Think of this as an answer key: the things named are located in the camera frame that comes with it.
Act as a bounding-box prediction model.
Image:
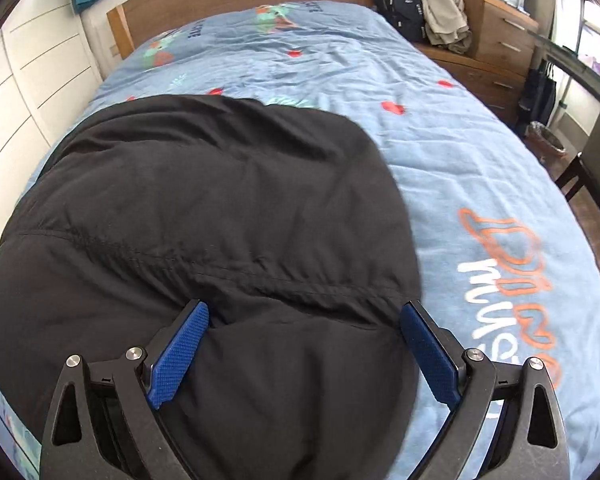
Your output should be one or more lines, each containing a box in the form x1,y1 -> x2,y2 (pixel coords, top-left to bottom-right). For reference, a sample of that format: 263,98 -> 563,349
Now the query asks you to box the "dark wooden chair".
555,155 -> 600,286

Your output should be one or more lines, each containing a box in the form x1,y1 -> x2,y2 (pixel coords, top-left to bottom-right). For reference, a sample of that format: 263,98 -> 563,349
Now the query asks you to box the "black backpack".
371,0 -> 426,43

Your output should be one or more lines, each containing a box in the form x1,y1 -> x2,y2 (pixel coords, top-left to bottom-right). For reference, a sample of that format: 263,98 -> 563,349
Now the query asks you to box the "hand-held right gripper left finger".
40,300 -> 210,480

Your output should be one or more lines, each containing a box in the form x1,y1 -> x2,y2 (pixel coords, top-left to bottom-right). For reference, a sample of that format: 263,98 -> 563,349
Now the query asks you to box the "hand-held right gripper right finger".
400,301 -> 571,480

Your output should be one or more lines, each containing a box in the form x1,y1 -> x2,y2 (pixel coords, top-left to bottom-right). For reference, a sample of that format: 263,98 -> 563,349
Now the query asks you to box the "wooden dresser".
415,0 -> 540,128

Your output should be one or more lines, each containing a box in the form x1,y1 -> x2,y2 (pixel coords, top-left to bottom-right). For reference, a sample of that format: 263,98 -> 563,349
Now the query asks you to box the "beige cloth pile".
422,0 -> 473,55

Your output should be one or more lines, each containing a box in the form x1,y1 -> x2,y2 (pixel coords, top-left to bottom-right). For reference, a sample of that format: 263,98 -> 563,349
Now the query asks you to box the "white wardrobe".
0,0 -> 106,241

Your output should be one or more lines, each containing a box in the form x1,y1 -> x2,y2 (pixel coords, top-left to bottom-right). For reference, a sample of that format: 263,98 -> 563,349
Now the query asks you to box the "trash bin with liner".
525,121 -> 567,166

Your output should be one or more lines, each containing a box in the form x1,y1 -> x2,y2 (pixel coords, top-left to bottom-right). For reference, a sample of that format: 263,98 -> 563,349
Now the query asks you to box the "black puffer jacket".
0,94 -> 423,480

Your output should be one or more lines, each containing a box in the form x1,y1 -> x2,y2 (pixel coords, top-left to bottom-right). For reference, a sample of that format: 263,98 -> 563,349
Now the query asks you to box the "black bag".
517,60 -> 558,128

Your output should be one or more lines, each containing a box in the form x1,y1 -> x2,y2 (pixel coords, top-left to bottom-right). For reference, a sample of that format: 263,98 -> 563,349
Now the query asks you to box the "blue printed bedsheet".
0,0 -> 600,480

